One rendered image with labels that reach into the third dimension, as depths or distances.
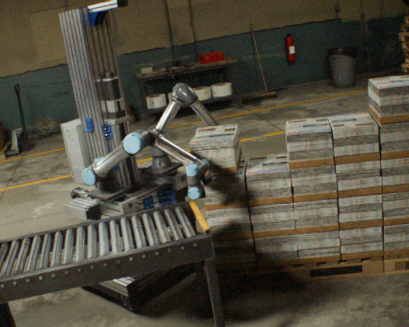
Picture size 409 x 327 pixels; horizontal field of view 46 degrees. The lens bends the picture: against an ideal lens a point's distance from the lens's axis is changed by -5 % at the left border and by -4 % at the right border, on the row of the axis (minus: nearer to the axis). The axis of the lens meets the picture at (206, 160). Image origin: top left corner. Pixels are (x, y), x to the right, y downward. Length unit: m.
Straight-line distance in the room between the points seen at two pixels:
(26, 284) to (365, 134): 2.13
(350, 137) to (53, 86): 7.26
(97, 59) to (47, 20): 6.20
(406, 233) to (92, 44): 2.44
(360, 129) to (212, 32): 6.94
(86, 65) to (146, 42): 6.24
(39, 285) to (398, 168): 2.23
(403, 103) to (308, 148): 0.65
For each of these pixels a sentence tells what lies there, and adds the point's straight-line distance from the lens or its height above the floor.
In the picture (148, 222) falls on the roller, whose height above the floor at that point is 0.80.
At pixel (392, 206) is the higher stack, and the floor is 0.51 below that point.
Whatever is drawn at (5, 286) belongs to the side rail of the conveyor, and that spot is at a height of 0.77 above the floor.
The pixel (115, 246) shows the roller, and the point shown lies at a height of 0.80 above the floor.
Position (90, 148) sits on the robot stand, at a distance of 3.69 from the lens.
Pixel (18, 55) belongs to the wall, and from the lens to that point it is 9.74.
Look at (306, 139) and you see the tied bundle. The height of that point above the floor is 1.02.
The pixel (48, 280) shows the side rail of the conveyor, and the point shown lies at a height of 0.75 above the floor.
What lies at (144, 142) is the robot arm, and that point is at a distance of 2.98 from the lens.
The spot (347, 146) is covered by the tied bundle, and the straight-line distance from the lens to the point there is 3.21.
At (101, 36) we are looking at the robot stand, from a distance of 3.52.
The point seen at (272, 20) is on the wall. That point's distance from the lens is 10.19.
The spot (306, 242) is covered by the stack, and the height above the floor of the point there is 0.31.
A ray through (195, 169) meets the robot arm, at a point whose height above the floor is 1.01.
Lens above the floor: 1.89
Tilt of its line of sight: 17 degrees down
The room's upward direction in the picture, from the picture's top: 9 degrees counter-clockwise
